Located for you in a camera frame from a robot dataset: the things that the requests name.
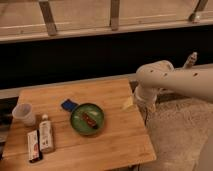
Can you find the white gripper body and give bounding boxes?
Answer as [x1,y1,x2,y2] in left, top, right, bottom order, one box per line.
[134,85,157,107]

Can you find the yellow sponge gripper finger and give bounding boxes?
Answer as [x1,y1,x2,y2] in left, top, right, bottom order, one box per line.
[122,97,134,110]

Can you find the small object behind arm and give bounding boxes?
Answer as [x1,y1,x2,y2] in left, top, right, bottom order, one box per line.
[183,52,197,69]

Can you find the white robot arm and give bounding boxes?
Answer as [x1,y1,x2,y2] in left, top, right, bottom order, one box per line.
[122,60,213,110]

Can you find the brown red food piece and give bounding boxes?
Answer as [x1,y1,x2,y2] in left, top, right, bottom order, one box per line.
[82,113,98,129]

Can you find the wooden table board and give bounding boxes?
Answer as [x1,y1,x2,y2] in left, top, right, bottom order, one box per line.
[0,79,156,171]

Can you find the green round plate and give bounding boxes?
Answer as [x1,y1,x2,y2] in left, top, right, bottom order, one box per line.
[70,103,105,136]

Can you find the blue sponge block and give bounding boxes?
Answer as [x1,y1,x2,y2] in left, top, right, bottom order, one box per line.
[61,99,78,112]

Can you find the small white bottle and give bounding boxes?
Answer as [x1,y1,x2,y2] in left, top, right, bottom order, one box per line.
[39,114,54,153]

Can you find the translucent plastic cup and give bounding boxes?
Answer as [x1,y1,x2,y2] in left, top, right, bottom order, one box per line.
[12,103,36,126]

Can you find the metal railing post middle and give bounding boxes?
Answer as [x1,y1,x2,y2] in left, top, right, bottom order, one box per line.
[110,0,120,31]

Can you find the metal railing post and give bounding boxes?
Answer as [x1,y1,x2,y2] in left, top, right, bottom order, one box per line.
[38,0,57,36]
[189,0,208,23]
[110,0,120,31]

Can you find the metal railing post right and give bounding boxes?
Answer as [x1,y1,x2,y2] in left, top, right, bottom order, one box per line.
[189,0,208,23]

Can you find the metal railing post left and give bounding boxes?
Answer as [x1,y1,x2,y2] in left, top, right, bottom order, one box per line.
[38,0,57,36]

